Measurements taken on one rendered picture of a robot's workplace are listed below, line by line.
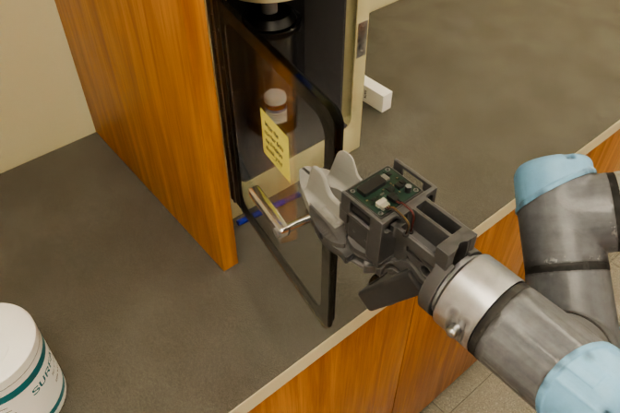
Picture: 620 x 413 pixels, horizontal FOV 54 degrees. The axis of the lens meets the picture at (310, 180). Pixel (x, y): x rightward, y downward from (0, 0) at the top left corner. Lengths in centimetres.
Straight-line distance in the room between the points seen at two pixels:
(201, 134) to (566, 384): 55
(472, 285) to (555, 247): 11
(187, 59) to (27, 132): 65
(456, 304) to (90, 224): 80
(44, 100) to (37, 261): 35
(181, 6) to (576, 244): 48
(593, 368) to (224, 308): 64
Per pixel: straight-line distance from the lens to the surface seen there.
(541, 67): 160
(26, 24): 125
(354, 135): 123
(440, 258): 51
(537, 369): 50
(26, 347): 86
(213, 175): 89
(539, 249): 60
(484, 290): 51
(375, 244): 54
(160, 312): 102
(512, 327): 50
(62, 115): 136
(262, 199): 77
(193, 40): 75
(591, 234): 60
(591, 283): 60
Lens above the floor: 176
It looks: 44 degrees down
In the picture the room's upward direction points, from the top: straight up
